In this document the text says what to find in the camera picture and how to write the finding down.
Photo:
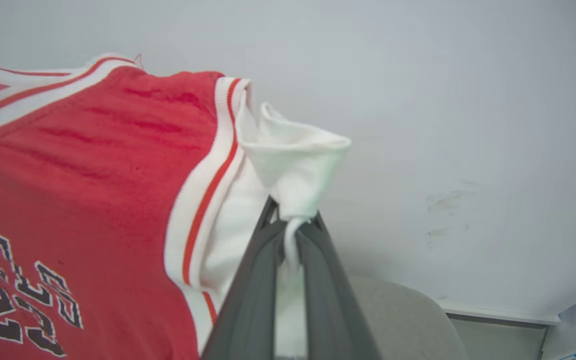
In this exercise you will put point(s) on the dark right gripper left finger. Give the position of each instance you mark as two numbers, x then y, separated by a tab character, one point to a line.
248	310

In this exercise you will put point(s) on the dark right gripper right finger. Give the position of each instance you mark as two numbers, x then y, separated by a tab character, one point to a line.
333	315

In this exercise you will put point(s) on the red basketball jersey number 23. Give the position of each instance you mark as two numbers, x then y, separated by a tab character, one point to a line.
93	175

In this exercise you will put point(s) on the white wall baseboard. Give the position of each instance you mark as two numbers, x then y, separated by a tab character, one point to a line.
498	315

